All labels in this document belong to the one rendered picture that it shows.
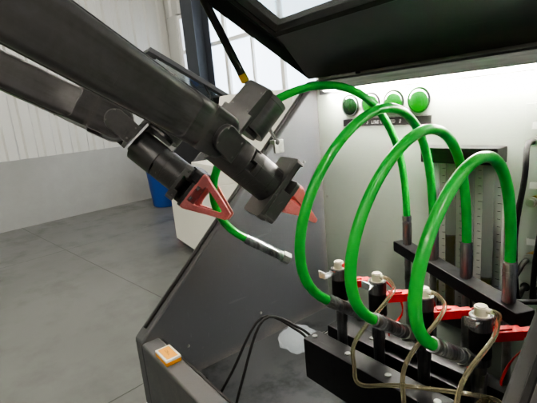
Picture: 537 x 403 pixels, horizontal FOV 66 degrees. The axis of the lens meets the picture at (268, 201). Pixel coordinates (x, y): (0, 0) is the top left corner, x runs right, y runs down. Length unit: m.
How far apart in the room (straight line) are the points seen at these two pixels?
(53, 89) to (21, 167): 6.34
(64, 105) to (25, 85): 0.06
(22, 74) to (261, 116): 0.37
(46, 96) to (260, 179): 0.36
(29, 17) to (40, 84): 0.39
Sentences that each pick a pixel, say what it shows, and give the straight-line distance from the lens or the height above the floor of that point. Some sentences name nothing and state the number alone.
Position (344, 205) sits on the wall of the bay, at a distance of 1.07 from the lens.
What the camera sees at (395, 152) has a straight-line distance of 0.52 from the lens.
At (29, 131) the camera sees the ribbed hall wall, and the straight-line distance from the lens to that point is 7.10.
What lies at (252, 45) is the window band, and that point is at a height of 2.32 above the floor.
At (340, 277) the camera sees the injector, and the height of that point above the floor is 1.10.
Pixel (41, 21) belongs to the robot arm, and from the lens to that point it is 0.36.
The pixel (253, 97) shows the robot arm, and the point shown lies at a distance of 0.57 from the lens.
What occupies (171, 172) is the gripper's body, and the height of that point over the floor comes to 1.30.
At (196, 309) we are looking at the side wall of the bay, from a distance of 0.94.
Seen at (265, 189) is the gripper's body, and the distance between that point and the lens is 0.59.
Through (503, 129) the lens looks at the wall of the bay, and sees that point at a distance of 0.83.
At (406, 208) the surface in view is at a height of 1.18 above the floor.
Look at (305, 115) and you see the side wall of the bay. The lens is 1.06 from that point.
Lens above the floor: 1.39
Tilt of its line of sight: 13 degrees down
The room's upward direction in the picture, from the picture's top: 5 degrees counter-clockwise
